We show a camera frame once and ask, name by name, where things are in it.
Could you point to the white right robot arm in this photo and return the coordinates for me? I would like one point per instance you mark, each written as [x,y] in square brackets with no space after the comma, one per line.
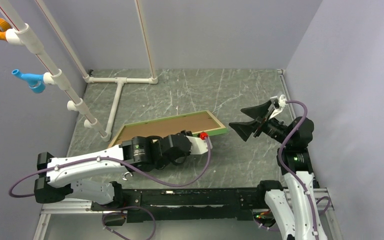
[300,219]

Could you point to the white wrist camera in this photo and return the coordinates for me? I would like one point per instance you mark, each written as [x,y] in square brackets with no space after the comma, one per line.
[200,144]
[277,104]

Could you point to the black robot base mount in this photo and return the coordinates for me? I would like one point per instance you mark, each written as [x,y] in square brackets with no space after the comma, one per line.
[241,203]

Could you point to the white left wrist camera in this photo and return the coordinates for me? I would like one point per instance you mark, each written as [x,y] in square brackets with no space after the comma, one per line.
[200,144]

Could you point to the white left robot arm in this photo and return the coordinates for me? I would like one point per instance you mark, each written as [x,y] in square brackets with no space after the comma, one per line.
[69,177]

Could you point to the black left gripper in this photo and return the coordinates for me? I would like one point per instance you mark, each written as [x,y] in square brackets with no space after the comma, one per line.
[187,133]

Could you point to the silver open-end wrench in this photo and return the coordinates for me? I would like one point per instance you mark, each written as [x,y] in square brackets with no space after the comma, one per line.
[127,175]

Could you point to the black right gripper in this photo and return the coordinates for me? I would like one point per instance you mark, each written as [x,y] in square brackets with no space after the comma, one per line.
[245,129]

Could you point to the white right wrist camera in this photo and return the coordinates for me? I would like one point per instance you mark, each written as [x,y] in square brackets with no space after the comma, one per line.
[277,104]

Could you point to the light wooden picture frame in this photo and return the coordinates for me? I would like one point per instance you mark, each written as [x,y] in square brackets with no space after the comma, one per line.
[218,129]

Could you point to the white PVC pipe stand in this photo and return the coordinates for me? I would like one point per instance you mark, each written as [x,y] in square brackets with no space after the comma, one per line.
[21,34]

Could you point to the blue pipe fitting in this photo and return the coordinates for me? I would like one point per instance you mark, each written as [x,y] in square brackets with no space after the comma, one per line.
[34,81]

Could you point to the brown fibreboard backing board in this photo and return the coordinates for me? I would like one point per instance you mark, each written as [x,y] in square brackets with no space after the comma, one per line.
[172,127]

